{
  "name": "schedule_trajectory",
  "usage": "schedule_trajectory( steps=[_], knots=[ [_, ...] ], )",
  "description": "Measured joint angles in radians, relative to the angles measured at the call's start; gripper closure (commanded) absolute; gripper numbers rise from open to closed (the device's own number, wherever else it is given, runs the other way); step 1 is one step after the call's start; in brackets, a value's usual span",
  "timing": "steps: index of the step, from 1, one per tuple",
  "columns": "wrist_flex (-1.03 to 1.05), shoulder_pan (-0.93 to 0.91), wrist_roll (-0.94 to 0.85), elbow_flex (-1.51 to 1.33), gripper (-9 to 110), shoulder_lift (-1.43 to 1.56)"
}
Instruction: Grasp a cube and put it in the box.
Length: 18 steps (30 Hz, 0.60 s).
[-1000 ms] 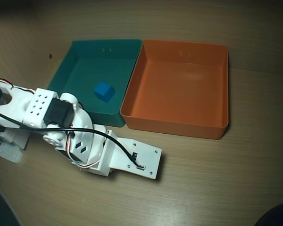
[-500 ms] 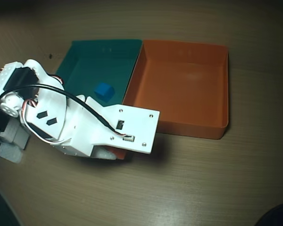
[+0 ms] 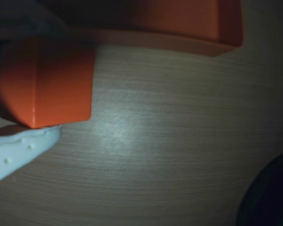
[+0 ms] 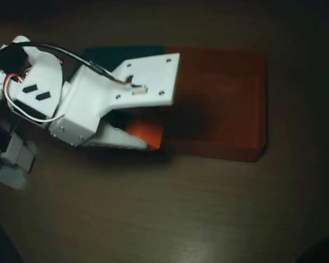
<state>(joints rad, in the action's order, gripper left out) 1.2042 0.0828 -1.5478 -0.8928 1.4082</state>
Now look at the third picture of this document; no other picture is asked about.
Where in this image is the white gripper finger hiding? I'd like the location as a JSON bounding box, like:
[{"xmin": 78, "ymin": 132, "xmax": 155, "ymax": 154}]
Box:
[
  {"xmin": 0, "ymin": 124, "xmax": 62, "ymax": 188},
  {"xmin": 0, "ymin": 11, "xmax": 70, "ymax": 43}
]

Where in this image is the orange cube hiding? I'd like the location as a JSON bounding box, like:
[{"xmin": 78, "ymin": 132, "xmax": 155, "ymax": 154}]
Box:
[{"xmin": 0, "ymin": 35, "xmax": 96, "ymax": 129}]

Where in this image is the orange plastic box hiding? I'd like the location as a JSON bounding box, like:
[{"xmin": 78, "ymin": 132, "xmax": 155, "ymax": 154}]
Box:
[{"xmin": 92, "ymin": 0, "xmax": 245, "ymax": 57}]

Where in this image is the dark round object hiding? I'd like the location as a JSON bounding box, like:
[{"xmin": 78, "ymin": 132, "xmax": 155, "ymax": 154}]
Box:
[{"xmin": 237, "ymin": 152, "xmax": 283, "ymax": 226}]

